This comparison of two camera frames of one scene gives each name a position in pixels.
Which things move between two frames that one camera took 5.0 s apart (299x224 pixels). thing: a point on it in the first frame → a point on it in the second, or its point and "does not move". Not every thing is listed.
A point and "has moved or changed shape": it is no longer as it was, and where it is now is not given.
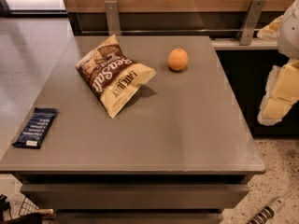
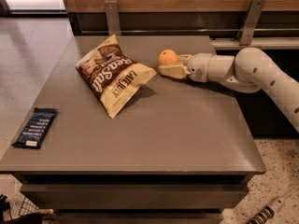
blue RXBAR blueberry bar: x=33 y=134 does not move
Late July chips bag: x=111 y=76 does not move
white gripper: x=290 y=32 → x=199 y=67
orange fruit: x=177 y=59 has moved or changed shape
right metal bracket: x=248 y=27 does not move
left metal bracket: x=112 y=18 does not move
